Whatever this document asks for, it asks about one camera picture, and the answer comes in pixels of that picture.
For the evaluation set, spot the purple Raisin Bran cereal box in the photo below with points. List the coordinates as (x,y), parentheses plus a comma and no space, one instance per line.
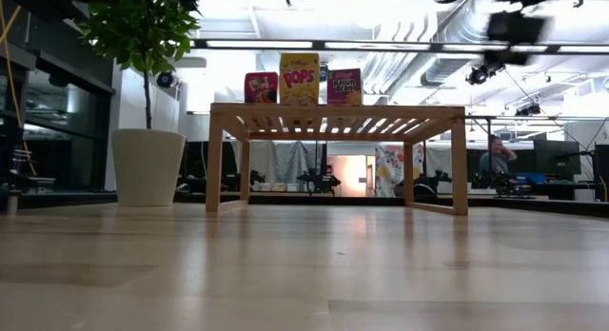
(345,88)

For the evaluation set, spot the red Froot Loops cereal box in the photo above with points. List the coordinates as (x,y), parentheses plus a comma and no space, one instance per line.
(261,88)

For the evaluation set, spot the green plant in white pot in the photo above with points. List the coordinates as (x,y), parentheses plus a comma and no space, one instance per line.
(147,169)

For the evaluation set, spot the idle black robot arm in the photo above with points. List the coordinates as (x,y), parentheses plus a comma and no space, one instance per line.
(318,181)
(433,181)

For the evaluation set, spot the colourful floral cloth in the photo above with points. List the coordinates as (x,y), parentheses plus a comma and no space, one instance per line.
(387,167)

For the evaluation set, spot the wooden slatted shelf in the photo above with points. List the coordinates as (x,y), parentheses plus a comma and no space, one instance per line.
(333,111)

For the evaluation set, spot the round black ceiling lamp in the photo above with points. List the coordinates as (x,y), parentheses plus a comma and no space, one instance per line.
(478,75)
(324,72)
(164,80)
(528,110)

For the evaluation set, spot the blue storage bin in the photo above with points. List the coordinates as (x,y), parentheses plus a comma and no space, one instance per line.
(535,178)

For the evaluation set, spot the yellow Corn Pops cereal box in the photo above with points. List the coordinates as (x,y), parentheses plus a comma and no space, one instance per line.
(300,79)

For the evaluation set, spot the black computer monitor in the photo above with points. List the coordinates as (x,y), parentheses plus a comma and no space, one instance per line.
(556,157)
(601,171)

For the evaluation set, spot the person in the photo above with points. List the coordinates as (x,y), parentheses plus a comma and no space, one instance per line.
(497,162)

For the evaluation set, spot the dark glass partition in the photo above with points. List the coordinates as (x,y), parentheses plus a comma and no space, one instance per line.
(71,122)

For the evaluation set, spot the grey hanging cloth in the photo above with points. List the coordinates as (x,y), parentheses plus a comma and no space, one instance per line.
(285,160)

